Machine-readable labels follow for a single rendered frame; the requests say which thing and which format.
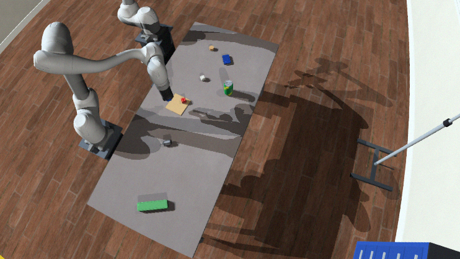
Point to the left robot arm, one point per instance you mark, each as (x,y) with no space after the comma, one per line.
(146,19)

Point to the beige flat mat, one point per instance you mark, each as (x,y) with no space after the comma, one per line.
(176,105)

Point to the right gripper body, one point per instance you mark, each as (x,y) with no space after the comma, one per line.
(165,93)

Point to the green rectangular box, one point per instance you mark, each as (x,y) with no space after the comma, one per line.
(153,205)

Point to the green soda can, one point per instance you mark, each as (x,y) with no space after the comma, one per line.
(228,87)

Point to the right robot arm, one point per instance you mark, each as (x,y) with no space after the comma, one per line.
(56,57)

